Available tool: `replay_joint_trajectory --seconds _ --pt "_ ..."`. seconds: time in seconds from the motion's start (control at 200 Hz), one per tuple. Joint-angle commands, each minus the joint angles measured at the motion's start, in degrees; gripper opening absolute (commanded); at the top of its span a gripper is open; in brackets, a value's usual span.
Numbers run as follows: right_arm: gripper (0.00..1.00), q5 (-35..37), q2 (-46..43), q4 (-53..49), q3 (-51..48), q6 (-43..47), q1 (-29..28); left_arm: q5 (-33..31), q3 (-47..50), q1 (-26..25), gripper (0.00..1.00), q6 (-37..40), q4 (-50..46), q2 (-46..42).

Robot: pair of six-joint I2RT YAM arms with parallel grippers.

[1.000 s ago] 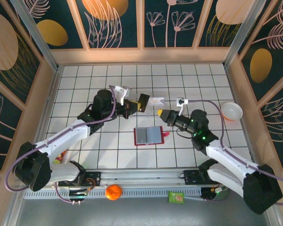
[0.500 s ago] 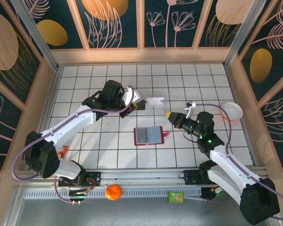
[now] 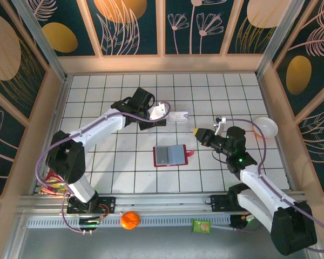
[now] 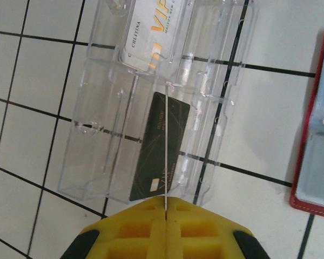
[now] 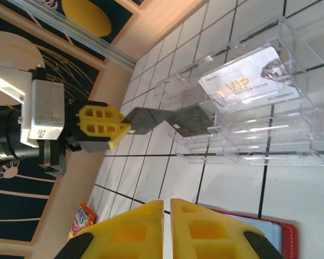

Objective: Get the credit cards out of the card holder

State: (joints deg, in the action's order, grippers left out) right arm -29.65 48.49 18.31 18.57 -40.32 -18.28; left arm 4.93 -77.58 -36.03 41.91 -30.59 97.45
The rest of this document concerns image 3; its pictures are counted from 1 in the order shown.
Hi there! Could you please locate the red card holder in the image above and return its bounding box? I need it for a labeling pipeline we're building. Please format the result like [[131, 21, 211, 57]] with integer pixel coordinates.
[[153, 144, 195, 168]]

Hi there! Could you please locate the silver credit card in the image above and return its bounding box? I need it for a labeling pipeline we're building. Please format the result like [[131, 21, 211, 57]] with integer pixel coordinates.
[[168, 110, 190, 121]]

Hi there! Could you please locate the grey credit card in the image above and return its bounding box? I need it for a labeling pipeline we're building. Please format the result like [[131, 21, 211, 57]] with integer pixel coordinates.
[[156, 147, 170, 166]]

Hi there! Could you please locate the clear acrylic organizer box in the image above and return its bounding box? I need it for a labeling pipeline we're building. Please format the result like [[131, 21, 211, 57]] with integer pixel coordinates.
[[147, 104, 192, 135]]

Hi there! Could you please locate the white bowl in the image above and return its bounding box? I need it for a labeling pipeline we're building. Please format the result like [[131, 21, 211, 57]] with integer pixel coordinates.
[[253, 116, 279, 140]]

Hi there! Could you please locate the green snack packet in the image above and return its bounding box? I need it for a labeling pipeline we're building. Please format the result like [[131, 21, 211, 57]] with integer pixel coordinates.
[[192, 219, 213, 235]]

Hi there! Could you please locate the orange ball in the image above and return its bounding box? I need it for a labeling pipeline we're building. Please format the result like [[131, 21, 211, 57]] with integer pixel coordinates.
[[120, 211, 140, 231]]

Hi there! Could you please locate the colourful snack bag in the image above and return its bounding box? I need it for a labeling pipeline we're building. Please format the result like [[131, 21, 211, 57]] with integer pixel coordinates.
[[38, 169, 70, 197]]

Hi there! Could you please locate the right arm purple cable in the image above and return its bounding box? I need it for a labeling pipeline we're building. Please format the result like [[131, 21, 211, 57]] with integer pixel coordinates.
[[222, 117, 324, 253]]

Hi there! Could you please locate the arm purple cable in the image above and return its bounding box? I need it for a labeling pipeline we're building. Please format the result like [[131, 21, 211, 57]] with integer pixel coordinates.
[[35, 101, 171, 234], [222, 117, 324, 253]]

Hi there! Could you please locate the aluminium side rail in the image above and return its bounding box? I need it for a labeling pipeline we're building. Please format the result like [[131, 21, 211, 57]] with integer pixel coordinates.
[[33, 77, 71, 195], [258, 75, 296, 191]]

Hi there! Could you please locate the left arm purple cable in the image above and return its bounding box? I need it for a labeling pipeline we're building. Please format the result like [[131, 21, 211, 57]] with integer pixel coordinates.
[[35, 101, 171, 234]]

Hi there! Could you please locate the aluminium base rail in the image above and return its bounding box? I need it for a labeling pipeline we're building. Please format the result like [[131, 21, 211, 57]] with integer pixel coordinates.
[[16, 190, 307, 216]]

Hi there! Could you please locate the white slotted cable duct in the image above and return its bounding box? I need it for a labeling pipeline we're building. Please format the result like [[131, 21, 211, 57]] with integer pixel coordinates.
[[26, 215, 233, 229]]

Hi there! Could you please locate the aluminium frame post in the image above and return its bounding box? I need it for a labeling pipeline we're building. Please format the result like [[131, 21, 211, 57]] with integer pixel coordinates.
[[12, 0, 70, 81], [255, 0, 306, 78]]

